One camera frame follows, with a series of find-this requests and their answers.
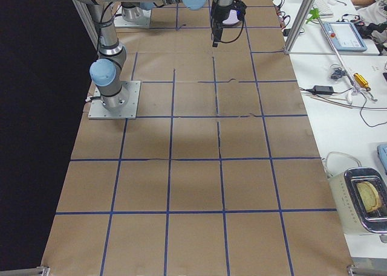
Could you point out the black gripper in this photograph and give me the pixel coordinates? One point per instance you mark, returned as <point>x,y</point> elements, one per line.
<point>219,16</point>

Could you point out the lilac round plate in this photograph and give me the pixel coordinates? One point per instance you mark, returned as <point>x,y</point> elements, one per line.
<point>232,20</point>

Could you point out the green plastic clamp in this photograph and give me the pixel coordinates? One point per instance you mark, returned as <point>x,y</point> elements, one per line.
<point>314,16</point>

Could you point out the black power adapter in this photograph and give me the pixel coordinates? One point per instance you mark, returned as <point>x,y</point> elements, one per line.
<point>322,90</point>

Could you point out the blue teach pendant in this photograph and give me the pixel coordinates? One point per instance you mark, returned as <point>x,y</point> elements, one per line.
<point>344,36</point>

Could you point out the yellow cylindrical tool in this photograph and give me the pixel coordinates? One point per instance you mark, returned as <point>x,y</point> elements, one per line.
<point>362,82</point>

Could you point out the long metal rod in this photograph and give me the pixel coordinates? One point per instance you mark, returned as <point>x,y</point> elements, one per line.
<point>356,88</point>

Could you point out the person in white shirt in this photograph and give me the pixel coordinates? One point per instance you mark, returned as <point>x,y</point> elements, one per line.
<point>371,11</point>

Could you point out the cream toaster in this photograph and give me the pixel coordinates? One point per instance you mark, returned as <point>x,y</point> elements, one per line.
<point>353,216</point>

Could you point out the toast slice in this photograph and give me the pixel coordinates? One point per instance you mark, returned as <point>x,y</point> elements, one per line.
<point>369,196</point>

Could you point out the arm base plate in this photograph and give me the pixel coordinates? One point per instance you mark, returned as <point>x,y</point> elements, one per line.
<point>123,105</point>
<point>119,22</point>

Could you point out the aluminium frame post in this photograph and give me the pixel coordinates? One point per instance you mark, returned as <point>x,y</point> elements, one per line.
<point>297,25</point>

